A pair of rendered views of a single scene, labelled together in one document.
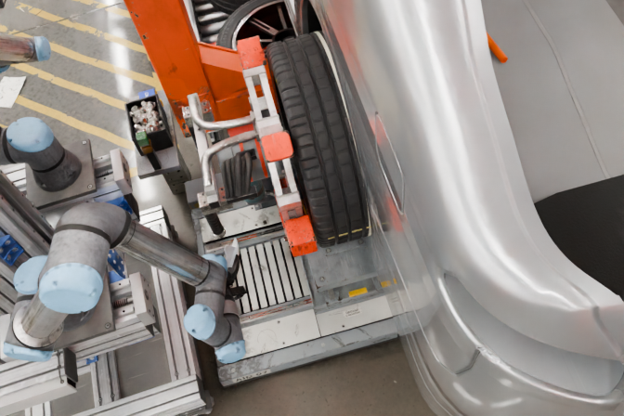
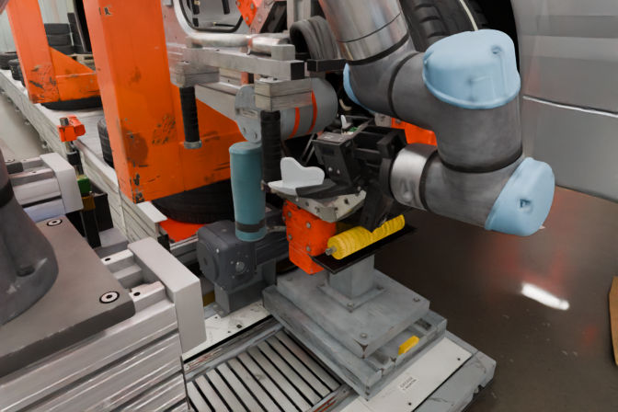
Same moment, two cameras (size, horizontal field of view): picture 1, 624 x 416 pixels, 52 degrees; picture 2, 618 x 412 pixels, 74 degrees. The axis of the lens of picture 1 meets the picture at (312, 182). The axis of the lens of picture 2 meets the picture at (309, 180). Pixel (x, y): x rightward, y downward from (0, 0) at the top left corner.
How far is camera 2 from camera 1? 1.59 m
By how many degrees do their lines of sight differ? 42
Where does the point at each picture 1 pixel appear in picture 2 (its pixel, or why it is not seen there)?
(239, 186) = (330, 41)
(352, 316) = (411, 387)
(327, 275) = (366, 330)
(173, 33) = (143, 17)
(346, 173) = (461, 21)
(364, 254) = (392, 299)
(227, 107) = (193, 155)
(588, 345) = not seen: outside the picture
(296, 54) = not seen: outside the picture
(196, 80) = (162, 102)
